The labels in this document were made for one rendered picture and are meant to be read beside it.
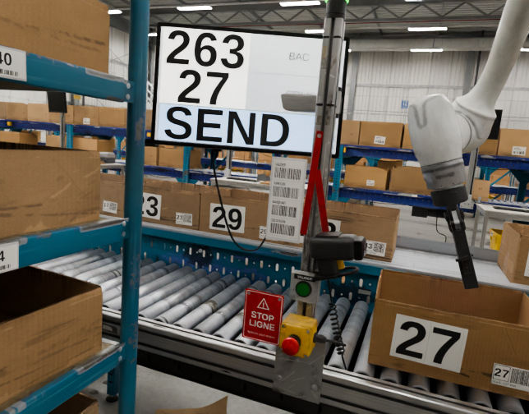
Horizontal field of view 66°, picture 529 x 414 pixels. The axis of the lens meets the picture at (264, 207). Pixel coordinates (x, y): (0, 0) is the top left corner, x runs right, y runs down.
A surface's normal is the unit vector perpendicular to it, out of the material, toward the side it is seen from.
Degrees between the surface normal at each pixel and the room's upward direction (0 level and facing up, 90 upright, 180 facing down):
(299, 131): 86
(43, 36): 92
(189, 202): 90
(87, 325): 91
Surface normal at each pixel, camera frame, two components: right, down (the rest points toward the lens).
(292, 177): -0.36, 0.11
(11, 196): 0.93, 0.15
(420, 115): -0.75, 0.04
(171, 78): -0.01, 0.07
